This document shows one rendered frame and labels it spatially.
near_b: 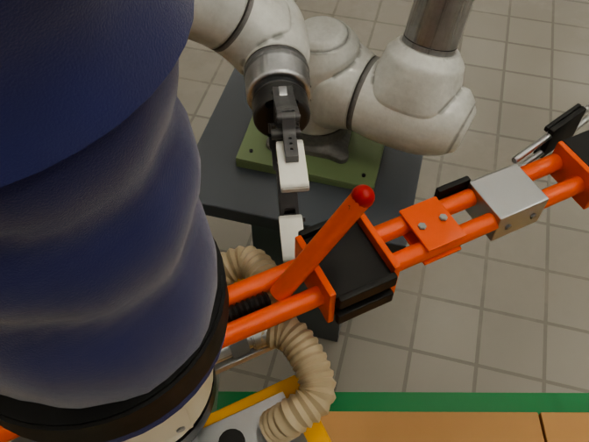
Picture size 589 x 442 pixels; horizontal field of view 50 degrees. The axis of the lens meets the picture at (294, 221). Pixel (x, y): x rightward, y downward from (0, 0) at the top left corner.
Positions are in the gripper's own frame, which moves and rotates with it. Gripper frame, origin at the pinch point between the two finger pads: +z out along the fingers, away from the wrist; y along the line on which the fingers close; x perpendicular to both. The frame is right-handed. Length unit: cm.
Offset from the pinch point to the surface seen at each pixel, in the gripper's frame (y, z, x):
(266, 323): -0.2, 12.7, 4.1
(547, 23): 120, -193, -136
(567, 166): -0.4, -4.7, -33.7
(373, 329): 121, -45, -29
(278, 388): 11.5, 15.0, 3.3
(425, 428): 67, 4, -26
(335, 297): -1.8, 11.4, -3.0
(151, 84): -39.2, 21.4, 8.2
